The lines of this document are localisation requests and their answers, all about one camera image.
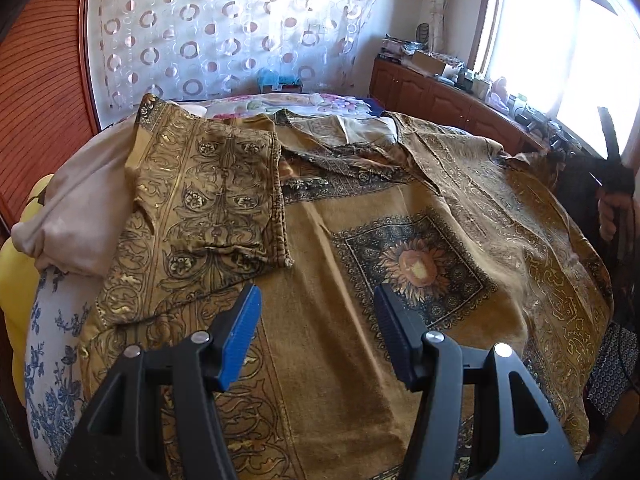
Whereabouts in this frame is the wooden cabinet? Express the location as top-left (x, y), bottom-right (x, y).
top-left (370, 55), bottom-right (551, 153)

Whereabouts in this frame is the dark dotted cloth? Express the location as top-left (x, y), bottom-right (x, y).
top-left (589, 325), bottom-right (640, 417)

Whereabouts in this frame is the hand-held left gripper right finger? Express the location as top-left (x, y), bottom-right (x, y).
top-left (374, 284), bottom-right (583, 480)

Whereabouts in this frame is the cardboard box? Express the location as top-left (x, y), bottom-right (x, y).
top-left (402, 50), bottom-right (453, 77)

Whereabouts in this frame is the beige folded cloth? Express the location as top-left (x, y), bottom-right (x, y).
top-left (10, 110), bottom-right (151, 278)

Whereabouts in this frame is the person's right hand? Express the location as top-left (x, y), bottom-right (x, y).
top-left (598, 192), bottom-right (632, 244)

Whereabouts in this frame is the blue floral bed sheet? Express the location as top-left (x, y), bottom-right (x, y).
top-left (22, 265), bottom-right (101, 480)

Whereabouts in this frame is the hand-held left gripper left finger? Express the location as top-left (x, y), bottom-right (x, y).
top-left (56, 284), bottom-right (263, 480)

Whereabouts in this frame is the yellow cushion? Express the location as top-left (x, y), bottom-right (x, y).
top-left (0, 175), bottom-right (56, 401)

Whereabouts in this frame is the cream window curtain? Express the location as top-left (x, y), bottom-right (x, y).
top-left (427, 0), bottom-right (496, 61)

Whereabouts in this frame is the window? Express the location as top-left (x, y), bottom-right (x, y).
top-left (475, 0), bottom-right (640, 156)

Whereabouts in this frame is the pink floral blanket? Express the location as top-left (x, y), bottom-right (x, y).
top-left (205, 92), bottom-right (381, 122)

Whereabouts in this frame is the sheer curtain with circles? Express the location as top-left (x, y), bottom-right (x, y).
top-left (82, 0), bottom-right (381, 128)

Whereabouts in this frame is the assorted small cabinet clutter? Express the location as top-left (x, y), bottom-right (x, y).
top-left (380, 22), bottom-right (601, 153)

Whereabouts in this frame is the large brown patterned garment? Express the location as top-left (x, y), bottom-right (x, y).
top-left (82, 110), bottom-right (616, 480)

